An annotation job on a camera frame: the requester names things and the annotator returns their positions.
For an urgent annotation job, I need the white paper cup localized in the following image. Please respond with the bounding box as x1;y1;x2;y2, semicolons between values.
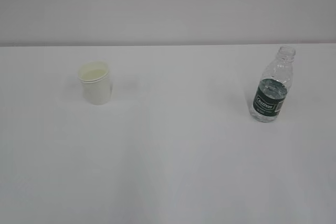
78;61;111;105

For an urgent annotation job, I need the clear green-label water bottle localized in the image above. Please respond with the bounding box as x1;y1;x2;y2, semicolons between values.
249;46;296;123

